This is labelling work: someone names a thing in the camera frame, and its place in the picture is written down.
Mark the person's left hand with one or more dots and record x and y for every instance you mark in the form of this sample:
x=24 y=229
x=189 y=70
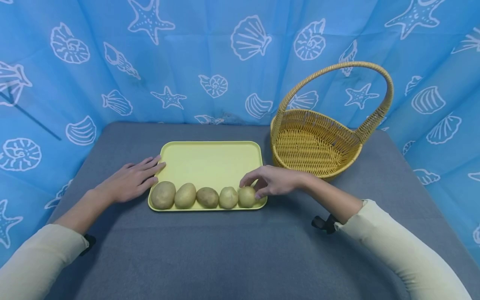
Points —
x=125 y=183

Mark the person's right hand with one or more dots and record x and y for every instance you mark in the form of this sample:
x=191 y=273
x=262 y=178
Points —
x=279 y=180

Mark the person's left fingers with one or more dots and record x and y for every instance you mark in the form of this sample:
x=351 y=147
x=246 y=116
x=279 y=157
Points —
x=131 y=164

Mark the person's left thumb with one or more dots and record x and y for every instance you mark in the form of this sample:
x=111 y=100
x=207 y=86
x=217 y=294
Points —
x=150 y=182

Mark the person's right index finger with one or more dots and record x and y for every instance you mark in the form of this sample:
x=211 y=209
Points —
x=250 y=176

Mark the person's left index finger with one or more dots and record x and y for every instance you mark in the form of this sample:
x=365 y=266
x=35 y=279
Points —
x=153 y=168

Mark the person's right thumb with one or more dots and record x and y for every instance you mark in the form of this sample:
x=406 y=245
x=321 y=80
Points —
x=263 y=191

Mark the person's left middle finger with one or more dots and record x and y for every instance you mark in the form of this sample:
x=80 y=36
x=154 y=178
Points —
x=150 y=160

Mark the small round potato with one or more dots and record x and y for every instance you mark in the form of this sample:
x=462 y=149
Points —
x=246 y=197

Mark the person's right forearm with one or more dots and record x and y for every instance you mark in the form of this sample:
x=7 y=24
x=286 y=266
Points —
x=393 y=246

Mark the person's left forearm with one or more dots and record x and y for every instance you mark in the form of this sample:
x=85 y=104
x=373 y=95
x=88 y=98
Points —
x=45 y=250

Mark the large brown potato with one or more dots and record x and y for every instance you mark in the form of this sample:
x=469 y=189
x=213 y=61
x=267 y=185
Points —
x=163 y=195

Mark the small pale potato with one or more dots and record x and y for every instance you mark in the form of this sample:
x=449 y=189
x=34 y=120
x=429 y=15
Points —
x=228 y=198

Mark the oval light brown potato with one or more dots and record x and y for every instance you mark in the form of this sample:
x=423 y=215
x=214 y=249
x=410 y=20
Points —
x=185 y=196

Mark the yellow plastic tray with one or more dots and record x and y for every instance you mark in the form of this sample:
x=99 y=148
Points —
x=210 y=164

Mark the dark brown potato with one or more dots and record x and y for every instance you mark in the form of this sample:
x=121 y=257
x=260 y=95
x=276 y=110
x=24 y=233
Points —
x=207 y=198

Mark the black wrist band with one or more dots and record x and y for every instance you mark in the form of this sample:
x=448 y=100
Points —
x=324 y=223

